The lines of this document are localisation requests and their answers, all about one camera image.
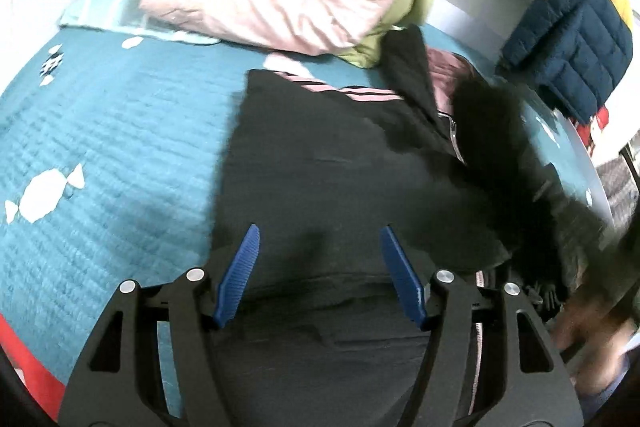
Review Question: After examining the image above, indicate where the black jacket with pink stripes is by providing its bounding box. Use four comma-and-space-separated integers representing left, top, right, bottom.
207, 26, 616, 427

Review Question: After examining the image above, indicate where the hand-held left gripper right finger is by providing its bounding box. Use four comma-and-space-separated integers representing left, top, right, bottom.
379, 225, 585, 427

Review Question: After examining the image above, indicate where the teal quilted bed mat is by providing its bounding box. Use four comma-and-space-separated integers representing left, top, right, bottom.
0, 24, 616, 418

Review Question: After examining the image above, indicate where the red cloth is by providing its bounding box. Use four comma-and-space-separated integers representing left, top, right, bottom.
0, 312, 66, 420

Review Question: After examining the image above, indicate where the navy and yellow puffer jacket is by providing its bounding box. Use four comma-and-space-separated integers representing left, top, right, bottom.
495, 0, 635, 124

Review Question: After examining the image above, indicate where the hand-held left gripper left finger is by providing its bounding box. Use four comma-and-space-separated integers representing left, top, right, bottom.
59, 223, 261, 427

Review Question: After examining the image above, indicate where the red bag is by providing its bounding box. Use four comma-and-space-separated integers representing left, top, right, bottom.
575, 104, 611, 158

